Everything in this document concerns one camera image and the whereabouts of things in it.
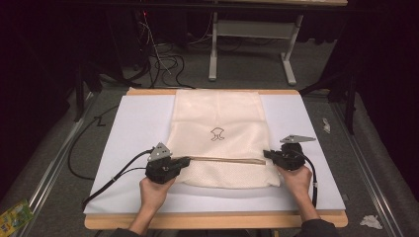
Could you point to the small crumpled white paper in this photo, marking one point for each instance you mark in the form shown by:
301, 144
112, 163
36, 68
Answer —
326, 125

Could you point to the green printed packet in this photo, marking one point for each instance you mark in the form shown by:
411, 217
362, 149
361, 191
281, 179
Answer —
15, 218

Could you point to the large crumpled white tissue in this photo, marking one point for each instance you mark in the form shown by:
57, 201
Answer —
370, 221

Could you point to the cream mesh laundry bag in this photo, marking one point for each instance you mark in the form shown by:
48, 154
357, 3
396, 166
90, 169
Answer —
219, 108

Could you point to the person's right hand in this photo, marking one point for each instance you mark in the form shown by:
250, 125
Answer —
298, 181

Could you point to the white metal desk frame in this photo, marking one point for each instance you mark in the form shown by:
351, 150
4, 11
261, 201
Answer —
253, 29

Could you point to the person's left hand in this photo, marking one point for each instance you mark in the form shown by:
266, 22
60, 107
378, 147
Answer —
153, 194

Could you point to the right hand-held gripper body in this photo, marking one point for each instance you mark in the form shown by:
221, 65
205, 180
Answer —
291, 158

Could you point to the metal floor rail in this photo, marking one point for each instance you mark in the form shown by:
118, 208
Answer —
365, 171
49, 174

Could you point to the black metal stand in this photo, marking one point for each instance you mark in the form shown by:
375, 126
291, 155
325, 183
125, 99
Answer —
350, 98
80, 85

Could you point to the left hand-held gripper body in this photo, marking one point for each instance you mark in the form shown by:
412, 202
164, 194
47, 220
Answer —
161, 169

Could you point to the white table board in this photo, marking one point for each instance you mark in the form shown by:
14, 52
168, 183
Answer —
141, 118

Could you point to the wooden table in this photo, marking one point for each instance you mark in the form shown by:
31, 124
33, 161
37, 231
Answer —
214, 221

